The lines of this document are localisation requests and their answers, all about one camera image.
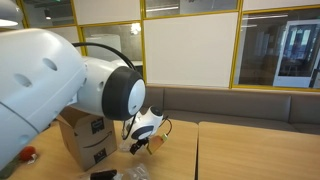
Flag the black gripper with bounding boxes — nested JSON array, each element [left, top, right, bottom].
[[130, 138, 149, 155]]

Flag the clear plastic bag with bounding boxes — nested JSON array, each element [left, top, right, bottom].
[[122, 163, 151, 180]]

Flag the brown cardboard box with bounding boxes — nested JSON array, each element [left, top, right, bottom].
[[57, 107, 117, 170]]

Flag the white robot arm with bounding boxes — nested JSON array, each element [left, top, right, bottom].
[[0, 28, 163, 169]]

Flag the red plush toy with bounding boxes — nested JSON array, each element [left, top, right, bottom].
[[19, 146, 36, 162]]

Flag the grey bench sofa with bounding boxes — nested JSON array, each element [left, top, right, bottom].
[[143, 86, 320, 135]]

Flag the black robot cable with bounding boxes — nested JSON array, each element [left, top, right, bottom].
[[71, 41, 137, 72]]

